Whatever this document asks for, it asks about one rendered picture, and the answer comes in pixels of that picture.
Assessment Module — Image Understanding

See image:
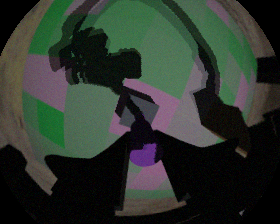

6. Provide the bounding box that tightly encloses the purple marker cap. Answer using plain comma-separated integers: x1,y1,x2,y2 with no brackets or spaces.
129,120,164,167

